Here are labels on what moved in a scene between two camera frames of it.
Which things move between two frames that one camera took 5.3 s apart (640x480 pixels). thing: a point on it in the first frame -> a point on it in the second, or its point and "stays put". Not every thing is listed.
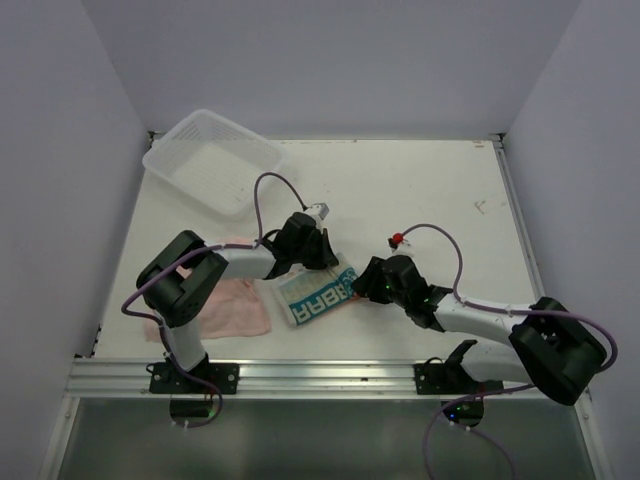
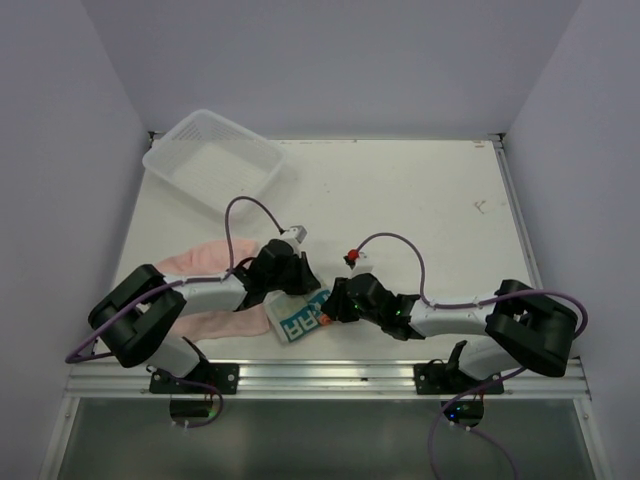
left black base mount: x=225 y=377 stays put
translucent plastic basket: x=215 y=159 stays put
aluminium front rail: x=279 y=381 stays put
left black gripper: x=326 y=257 -> x=307 y=281
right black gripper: x=366 y=285 -> x=335 y=307
